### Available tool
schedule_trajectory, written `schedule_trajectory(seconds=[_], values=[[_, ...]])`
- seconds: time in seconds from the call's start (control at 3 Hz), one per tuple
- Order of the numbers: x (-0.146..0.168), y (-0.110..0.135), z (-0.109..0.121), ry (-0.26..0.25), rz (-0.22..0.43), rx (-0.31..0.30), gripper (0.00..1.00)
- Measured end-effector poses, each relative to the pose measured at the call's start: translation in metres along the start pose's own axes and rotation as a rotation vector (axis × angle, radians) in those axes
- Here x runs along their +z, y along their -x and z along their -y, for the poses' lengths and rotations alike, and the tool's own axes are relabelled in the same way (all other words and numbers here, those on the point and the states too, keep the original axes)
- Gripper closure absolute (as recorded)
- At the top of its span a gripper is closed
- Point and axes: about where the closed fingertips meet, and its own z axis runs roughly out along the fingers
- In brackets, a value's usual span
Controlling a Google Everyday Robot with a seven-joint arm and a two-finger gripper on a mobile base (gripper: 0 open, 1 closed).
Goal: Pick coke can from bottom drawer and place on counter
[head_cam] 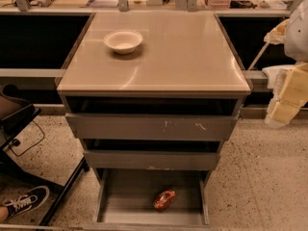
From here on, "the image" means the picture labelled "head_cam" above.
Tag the black and white sneaker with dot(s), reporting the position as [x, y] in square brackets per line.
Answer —
[27, 202]

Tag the white stick with black tip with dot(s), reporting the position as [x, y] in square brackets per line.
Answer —
[258, 56]

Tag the grey drawer cabinet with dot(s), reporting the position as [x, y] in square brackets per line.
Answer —
[184, 66]

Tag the grey middle drawer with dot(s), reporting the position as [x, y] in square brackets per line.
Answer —
[151, 160]

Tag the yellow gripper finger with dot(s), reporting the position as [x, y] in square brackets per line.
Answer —
[277, 34]
[290, 94]

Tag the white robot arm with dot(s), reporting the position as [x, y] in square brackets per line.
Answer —
[296, 38]

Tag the white paper bowl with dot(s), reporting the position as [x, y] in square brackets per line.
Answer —
[123, 41]

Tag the grey open bottom drawer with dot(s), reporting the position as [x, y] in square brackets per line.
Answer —
[125, 201]

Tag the grey top drawer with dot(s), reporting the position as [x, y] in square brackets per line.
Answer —
[152, 127]

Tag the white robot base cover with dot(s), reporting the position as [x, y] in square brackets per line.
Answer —
[276, 74]

